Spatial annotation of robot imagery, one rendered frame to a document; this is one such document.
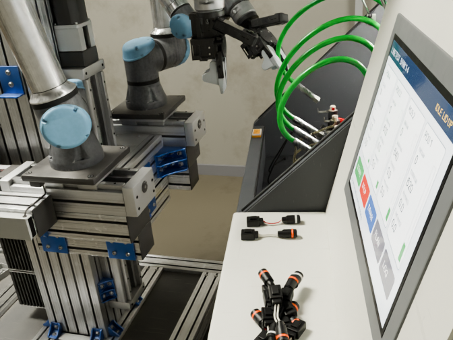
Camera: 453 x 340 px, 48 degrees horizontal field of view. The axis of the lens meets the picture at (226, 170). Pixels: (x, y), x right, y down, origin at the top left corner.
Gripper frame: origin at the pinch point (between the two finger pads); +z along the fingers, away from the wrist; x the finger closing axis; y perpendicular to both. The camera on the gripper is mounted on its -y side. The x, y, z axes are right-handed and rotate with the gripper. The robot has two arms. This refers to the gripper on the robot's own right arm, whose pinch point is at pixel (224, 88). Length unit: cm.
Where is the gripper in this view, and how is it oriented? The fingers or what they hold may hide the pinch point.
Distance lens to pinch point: 135.5
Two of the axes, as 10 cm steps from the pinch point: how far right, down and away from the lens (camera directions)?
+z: 0.8, 9.0, 4.3
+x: -1.2, 4.4, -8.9
